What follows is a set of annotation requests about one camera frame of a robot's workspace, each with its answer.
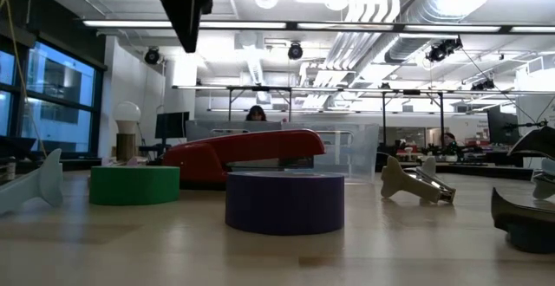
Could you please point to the green tape roll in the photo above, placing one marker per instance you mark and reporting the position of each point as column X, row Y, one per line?
column 134, row 186

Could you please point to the purple tape roll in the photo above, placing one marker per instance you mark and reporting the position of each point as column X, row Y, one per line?
column 282, row 206

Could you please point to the beige staple remover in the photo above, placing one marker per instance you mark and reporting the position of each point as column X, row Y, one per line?
column 403, row 182

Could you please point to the silver ventilation duct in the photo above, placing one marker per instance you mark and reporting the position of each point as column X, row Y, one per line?
column 433, row 13

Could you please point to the person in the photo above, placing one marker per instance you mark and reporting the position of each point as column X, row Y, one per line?
column 448, row 138
column 256, row 113

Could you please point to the white bulb brass lamp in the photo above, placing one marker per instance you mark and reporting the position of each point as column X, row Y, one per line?
column 126, row 117

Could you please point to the light blue staple remover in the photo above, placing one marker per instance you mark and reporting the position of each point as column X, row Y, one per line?
column 43, row 182

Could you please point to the black background workstation frame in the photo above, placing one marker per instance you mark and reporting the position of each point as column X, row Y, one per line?
column 260, row 89

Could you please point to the black ceiling spotlight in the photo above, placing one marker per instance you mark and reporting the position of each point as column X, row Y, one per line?
column 152, row 55
column 442, row 50
column 295, row 51

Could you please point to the black staple remover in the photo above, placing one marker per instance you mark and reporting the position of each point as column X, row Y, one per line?
column 524, row 229

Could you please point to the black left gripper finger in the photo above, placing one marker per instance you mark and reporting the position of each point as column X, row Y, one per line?
column 182, row 8
column 205, row 0

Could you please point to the red stapler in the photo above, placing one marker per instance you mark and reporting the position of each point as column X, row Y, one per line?
column 204, row 160

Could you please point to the grey translucent plastic bin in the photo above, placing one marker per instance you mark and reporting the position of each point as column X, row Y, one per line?
column 234, row 125

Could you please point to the black monitor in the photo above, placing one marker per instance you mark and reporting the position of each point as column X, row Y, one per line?
column 172, row 125
column 500, row 125

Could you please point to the clear plastic bin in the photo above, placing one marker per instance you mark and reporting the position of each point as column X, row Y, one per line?
column 351, row 156

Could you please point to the overhead light bar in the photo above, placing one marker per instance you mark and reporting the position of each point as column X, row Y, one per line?
column 243, row 24

